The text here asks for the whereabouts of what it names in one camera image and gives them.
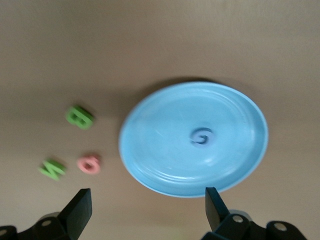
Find blue plate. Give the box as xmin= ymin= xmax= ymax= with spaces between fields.
xmin=117 ymin=81 xmax=270 ymax=199

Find blue foam letter G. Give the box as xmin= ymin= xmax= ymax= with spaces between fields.
xmin=189 ymin=126 xmax=216 ymax=146

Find green foam letter N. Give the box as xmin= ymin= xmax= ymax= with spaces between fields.
xmin=37 ymin=157 xmax=67 ymax=181

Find green foam letter B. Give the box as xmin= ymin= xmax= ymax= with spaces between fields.
xmin=65 ymin=104 xmax=95 ymax=130

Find red foam letter Q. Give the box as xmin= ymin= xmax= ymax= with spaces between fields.
xmin=76 ymin=152 xmax=102 ymax=175

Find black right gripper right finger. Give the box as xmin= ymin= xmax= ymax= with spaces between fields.
xmin=202 ymin=186 xmax=307 ymax=240

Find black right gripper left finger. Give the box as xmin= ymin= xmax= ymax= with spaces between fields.
xmin=0 ymin=187 xmax=92 ymax=240

